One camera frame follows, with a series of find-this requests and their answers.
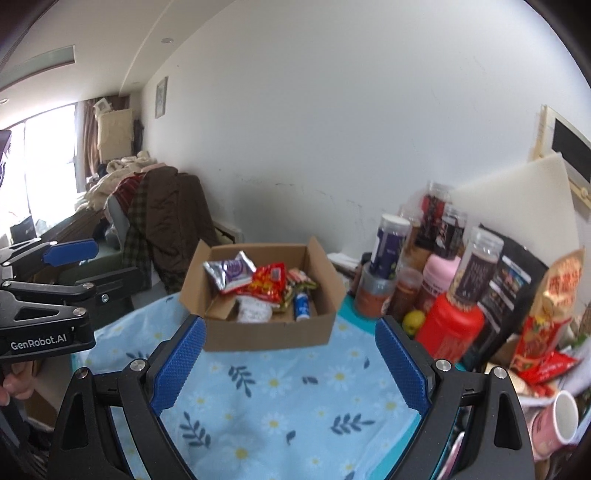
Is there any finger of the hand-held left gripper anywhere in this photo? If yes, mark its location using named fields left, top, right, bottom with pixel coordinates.
left=0, top=267, right=145, bottom=321
left=0, top=239, right=99, bottom=278

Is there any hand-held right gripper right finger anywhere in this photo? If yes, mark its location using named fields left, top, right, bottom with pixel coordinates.
left=375, top=316, right=536, bottom=480

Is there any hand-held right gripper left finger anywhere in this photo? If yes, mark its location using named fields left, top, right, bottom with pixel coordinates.
left=46, top=315, right=208, bottom=480

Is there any white bread packet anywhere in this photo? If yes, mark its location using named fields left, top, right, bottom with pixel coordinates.
left=235, top=295, right=274, bottom=324

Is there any brown cardboard box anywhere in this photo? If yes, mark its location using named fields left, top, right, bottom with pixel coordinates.
left=180, top=236, right=347, bottom=352

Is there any purple silver snack packet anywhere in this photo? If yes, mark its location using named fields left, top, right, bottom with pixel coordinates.
left=203, top=250, right=257, bottom=295

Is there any red snack packet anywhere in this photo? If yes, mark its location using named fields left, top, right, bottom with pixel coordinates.
left=245, top=262, right=289, bottom=305

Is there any red white packet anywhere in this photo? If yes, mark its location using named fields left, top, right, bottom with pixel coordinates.
left=285, top=269, right=319, bottom=291

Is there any person's left hand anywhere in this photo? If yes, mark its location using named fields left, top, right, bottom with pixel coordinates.
left=0, top=361, right=35, bottom=407

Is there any brown wooden desk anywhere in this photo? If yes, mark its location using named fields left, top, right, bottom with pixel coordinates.
left=32, top=210, right=112, bottom=252

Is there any yellow-green fruit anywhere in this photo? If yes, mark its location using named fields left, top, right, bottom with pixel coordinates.
left=403, top=310, right=426, bottom=335

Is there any plaid garment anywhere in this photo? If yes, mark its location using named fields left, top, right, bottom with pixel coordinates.
left=122, top=178, right=154, bottom=292

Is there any grey chair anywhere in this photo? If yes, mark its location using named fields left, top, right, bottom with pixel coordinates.
left=106, top=196, right=133, bottom=251

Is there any large cardboard carton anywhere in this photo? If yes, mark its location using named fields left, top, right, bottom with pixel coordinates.
left=25, top=360, right=70, bottom=426

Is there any red canister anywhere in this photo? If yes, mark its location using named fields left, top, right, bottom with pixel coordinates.
left=416, top=293, right=485, bottom=366

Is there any teal table mat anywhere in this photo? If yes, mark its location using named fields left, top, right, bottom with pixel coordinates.
left=336, top=300, right=386, bottom=334

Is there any jar of brown contents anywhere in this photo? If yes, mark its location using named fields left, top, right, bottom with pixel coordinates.
left=390, top=268, right=424, bottom=324

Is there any jar of red-brown contents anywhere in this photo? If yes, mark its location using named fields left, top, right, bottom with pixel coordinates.
left=355, top=263, right=396, bottom=319

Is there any pink bottle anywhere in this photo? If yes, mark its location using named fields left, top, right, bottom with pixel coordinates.
left=418, top=254, right=462, bottom=315

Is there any brown coat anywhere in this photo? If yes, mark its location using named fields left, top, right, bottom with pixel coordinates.
left=134, top=167, right=221, bottom=283

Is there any pile of clothes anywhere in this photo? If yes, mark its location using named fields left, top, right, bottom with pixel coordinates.
left=76, top=150, right=169, bottom=213

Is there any light blue floral tablecloth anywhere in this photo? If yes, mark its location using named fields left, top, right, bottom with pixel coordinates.
left=88, top=295, right=432, bottom=480

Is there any brown curtain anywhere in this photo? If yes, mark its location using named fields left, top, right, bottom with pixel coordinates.
left=74, top=98, right=100, bottom=195

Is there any purple label jar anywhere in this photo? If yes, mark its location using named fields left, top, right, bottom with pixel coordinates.
left=369, top=215, right=411, bottom=280

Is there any brown bottle black cap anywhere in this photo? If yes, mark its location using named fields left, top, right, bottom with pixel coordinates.
left=406, top=224, right=435, bottom=273

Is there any white paper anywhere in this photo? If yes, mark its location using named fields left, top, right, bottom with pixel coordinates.
left=329, top=252, right=365, bottom=278

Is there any black nut packet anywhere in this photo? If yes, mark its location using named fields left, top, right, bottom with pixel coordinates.
left=478, top=258, right=532, bottom=356

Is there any white leaning board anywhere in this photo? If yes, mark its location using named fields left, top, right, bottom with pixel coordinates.
left=212, top=220, right=243, bottom=246

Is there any clear jar black label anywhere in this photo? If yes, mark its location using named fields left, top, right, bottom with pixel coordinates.
left=438, top=205, right=468, bottom=259

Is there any small red packet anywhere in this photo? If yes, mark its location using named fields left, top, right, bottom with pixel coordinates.
left=522, top=351, right=581, bottom=385

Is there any pink mug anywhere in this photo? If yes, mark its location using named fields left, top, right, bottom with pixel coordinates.
left=526, top=390, right=581, bottom=462

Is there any clear jar dark red label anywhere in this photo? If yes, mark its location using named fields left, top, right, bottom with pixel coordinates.
left=422, top=181, right=452, bottom=232

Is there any orange red snack bag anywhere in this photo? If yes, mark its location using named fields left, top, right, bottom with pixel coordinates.
left=516, top=249, right=585, bottom=370

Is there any white foam board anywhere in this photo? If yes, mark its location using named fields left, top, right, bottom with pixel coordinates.
left=450, top=152, right=583, bottom=278

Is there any small wall picture frame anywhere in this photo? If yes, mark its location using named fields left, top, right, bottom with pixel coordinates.
left=154, top=76, right=168, bottom=119

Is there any cream framed wall board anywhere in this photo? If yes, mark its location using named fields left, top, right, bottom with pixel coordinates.
left=529, top=105, right=591, bottom=205

